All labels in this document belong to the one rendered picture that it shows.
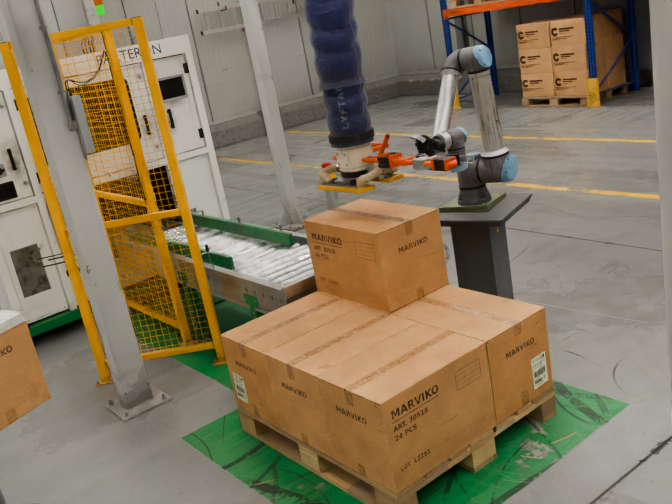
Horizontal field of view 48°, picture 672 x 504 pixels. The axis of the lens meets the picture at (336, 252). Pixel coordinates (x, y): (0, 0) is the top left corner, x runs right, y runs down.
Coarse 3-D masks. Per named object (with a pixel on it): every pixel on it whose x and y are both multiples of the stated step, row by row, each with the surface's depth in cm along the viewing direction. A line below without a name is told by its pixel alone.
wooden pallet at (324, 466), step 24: (240, 408) 386; (528, 408) 340; (552, 408) 352; (264, 432) 382; (288, 456) 360; (312, 456) 340; (456, 456) 314; (480, 456) 324; (336, 480) 332; (360, 480) 329; (432, 480) 307
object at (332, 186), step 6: (354, 180) 368; (318, 186) 384; (324, 186) 380; (330, 186) 377; (336, 186) 375; (342, 186) 371; (348, 186) 368; (354, 186) 366; (366, 186) 364; (372, 186) 364; (348, 192) 367; (354, 192) 363; (360, 192) 360
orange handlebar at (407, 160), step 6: (372, 144) 402; (378, 144) 398; (378, 150) 390; (372, 156) 369; (408, 156) 350; (372, 162) 364; (396, 162) 350; (402, 162) 347; (408, 162) 344; (426, 162) 335; (450, 162) 326; (456, 162) 327
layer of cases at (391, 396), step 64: (256, 320) 385; (320, 320) 370; (384, 320) 356; (448, 320) 343; (512, 320) 331; (256, 384) 362; (320, 384) 313; (384, 384) 297; (448, 384) 305; (512, 384) 331; (320, 448) 332; (384, 448) 291; (448, 448) 310
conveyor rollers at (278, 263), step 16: (176, 240) 565; (208, 240) 550; (224, 240) 540; (240, 240) 535; (256, 240) 525; (240, 256) 496; (256, 256) 491; (272, 256) 488; (288, 256) 476; (304, 256) 471; (240, 272) 465; (256, 272) 461; (272, 272) 457; (288, 272) 453; (304, 272) 441
